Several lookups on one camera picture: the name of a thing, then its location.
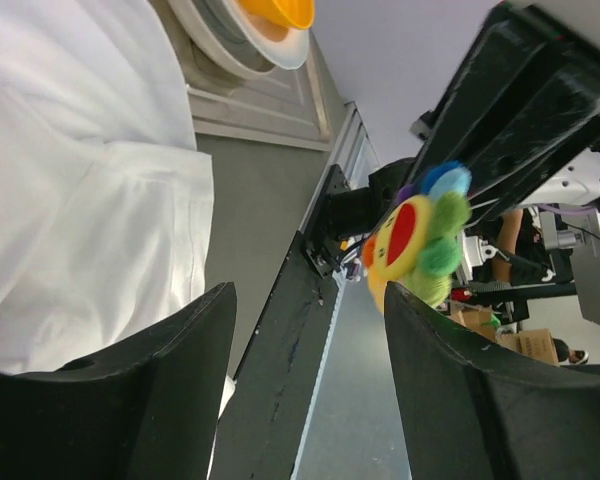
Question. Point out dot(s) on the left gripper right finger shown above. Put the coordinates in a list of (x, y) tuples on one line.
[(472, 409)]

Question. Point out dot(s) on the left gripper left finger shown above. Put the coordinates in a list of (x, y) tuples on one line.
[(144, 408)]

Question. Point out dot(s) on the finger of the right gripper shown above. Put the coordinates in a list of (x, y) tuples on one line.
[(553, 120), (491, 85)]

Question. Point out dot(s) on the colourful pompom brooch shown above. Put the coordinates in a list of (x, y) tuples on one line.
[(416, 244)]

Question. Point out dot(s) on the white shirt garment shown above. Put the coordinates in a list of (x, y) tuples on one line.
[(106, 202)]

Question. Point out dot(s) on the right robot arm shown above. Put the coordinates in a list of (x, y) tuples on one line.
[(361, 210)]

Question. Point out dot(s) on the cardboard boxes in background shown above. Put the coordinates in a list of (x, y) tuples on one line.
[(535, 344)]

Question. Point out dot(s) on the person in background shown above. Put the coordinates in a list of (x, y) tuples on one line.
[(518, 235)]

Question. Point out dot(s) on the metal tray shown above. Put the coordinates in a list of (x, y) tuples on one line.
[(283, 107)]

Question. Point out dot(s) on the white bowl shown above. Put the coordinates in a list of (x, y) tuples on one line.
[(243, 44)]

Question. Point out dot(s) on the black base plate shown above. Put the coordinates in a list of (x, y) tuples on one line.
[(261, 429)]

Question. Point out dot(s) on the grey cable duct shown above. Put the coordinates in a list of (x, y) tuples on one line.
[(340, 283)]

